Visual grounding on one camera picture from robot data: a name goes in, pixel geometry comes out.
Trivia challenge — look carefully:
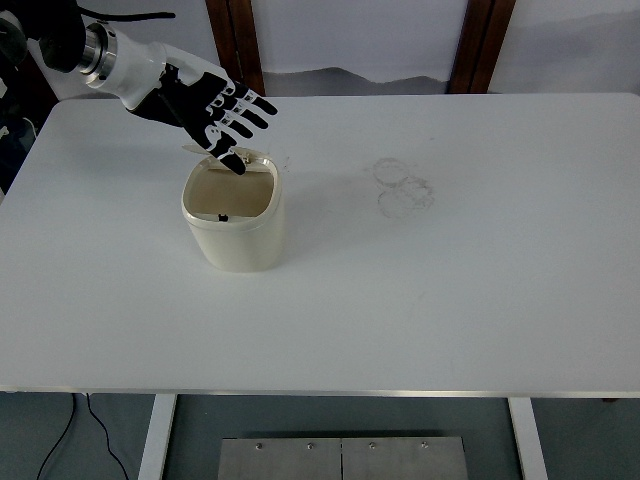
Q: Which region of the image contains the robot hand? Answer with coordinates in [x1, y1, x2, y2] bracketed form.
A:
[102, 28, 280, 177]

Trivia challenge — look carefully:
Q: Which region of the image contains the cream plastic lidded trash bin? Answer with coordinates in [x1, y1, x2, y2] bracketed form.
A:
[180, 143, 287, 274]

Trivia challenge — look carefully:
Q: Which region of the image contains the white table leg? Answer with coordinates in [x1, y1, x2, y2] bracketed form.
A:
[506, 398, 550, 480]
[136, 394, 178, 480]

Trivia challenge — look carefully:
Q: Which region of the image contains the grey metal plate with screws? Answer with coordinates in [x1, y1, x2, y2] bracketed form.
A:
[215, 436, 469, 480]

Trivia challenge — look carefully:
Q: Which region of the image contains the brown wooden screen frame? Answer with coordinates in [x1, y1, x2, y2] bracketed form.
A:
[204, 0, 267, 98]
[447, 0, 518, 96]

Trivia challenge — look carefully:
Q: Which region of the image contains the black floor cable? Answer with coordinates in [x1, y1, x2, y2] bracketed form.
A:
[84, 392, 129, 480]
[34, 392, 78, 480]

